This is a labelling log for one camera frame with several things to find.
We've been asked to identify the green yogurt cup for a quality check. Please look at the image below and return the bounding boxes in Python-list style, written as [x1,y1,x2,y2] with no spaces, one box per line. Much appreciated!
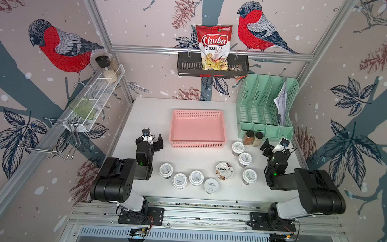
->
[159,163,174,179]
[189,170,204,187]
[204,178,219,195]
[173,173,188,190]

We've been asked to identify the white yogurt bottle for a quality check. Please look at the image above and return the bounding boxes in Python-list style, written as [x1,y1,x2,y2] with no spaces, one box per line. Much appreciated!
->
[238,153,253,168]
[231,141,245,157]
[242,169,258,185]

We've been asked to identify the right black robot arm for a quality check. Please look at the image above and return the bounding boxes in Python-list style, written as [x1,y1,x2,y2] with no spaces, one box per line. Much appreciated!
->
[260,139,346,224]

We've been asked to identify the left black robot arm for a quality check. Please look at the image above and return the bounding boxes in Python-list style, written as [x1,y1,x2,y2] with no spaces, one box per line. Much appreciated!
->
[90,129,164,214]

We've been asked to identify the pink plastic basket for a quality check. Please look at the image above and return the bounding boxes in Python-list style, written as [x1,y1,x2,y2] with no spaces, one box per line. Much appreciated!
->
[169,109,226,149]

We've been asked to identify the Chobani yogurt cup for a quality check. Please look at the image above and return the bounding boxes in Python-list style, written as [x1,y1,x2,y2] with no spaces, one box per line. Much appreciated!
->
[215,162,234,181]

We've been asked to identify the beige spice bottle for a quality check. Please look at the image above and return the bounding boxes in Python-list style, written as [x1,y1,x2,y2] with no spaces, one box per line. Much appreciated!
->
[252,132,264,147]

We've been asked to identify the orange spice bottle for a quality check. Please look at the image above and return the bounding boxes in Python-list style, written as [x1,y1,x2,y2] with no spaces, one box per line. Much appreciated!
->
[243,130,255,145]

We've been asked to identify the green plastic file organizer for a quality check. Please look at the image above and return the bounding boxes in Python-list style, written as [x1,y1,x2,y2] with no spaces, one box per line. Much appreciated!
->
[236,74,299,142]

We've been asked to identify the papers in organizer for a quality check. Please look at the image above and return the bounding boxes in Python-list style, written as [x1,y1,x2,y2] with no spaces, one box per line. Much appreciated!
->
[273,77,287,126]

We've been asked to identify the green glass cup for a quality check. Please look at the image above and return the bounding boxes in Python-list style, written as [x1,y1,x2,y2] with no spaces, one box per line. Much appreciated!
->
[69,97,95,120]

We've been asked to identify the black lid spice jar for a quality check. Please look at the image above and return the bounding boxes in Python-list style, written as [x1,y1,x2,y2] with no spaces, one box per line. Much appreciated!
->
[95,55,118,83]

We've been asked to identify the red Chuba chips bag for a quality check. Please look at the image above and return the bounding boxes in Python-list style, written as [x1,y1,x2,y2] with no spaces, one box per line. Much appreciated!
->
[196,25,232,71]

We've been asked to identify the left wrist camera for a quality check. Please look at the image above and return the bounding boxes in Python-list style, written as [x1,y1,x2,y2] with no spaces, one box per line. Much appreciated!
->
[142,128,156,145]

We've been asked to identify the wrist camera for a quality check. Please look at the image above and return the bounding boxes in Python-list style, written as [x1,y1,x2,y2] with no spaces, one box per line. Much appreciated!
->
[272,138,290,153]
[142,128,156,145]

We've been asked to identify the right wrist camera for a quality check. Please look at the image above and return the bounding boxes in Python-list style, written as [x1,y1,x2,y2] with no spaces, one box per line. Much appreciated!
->
[272,138,290,153]

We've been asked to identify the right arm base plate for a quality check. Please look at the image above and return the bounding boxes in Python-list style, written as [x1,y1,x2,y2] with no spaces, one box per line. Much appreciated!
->
[248,212,296,233]

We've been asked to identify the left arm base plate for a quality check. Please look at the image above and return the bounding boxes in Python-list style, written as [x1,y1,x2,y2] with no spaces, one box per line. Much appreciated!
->
[118,207,164,226]

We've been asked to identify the white wire wall shelf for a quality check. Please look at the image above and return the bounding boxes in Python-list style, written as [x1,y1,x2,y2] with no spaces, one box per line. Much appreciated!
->
[64,64,125,132]

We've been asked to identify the wire rack hanger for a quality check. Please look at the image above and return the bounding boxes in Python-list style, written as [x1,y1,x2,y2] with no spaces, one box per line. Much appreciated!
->
[17,117,81,161]

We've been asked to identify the black wire wall basket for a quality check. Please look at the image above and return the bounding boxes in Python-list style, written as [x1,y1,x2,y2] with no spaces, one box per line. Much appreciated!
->
[176,51,251,81]

